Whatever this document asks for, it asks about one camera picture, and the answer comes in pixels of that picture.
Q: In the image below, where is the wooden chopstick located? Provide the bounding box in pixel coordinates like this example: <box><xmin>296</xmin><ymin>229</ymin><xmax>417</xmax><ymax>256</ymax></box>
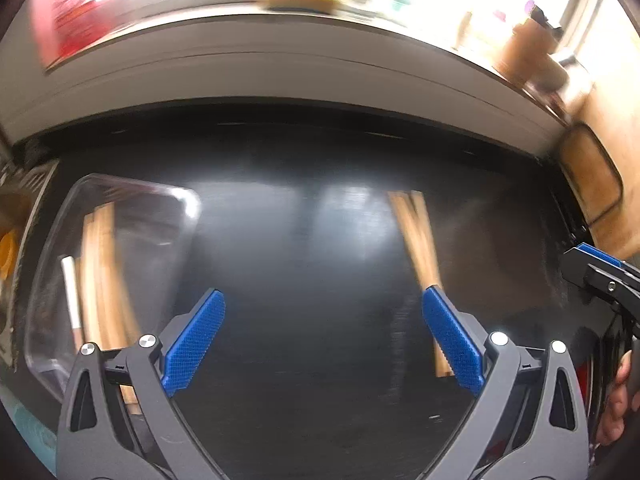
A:
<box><xmin>94</xmin><ymin>203</ymin><xmax>140</xmax><ymax>349</ymax></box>
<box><xmin>410</xmin><ymin>191</ymin><xmax>442</xmax><ymax>288</ymax></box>
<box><xmin>80</xmin><ymin>214</ymin><xmax>103</xmax><ymax>347</ymax></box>
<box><xmin>388</xmin><ymin>190</ymin><xmax>454</xmax><ymax>378</ymax></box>

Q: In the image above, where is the person's right hand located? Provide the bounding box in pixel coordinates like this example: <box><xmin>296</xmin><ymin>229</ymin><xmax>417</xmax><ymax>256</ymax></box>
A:
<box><xmin>596</xmin><ymin>351</ymin><xmax>639</xmax><ymax>446</ymax></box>

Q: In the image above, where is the wooden cutting board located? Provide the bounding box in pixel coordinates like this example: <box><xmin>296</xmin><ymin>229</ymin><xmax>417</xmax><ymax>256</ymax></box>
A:
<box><xmin>556</xmin><ymin>122</ymin><xmax>624</xmax><ymax>228</ymax></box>

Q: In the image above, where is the clear plastic tray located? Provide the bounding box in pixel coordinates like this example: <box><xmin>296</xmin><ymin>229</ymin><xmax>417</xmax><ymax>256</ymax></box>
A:
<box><xmin>25</xmin><ymin>174</ymin><xmax>202</xmax><ymax>401</ymax></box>

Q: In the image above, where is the teal round lid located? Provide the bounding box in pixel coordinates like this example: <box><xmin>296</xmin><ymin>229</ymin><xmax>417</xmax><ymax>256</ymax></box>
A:
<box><xmin>1</xmin><ymin>386</ymin><xmax>56</xmax><ymax>477</ymax></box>

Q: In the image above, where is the orange bowl in sink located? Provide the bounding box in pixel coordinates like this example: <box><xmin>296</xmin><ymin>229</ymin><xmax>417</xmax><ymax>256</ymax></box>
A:
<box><xmin>0</xmin><ymin>230</ymin><xmax>18</xmax><ymax>281</ymax></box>

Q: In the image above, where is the brown jar on sill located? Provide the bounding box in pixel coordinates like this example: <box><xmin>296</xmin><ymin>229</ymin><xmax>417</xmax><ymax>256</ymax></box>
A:
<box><xmin>492</xmin><ymin>3</ymin><xmax>564</xmax><ymax>88</ymax></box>

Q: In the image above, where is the stainless steel sink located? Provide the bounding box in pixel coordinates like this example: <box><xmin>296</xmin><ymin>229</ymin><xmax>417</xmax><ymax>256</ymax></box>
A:
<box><xmin>1</xmin><ymin>160</ymin><xmax>58</xmax><ymax>318</ymax></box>

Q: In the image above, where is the red package on sill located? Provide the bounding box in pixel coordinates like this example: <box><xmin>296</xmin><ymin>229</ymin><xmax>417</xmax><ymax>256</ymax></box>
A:
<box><xmin>29</xmin><ymin>0</ymin><xmax>130</xmax><ymax>68</ymax></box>

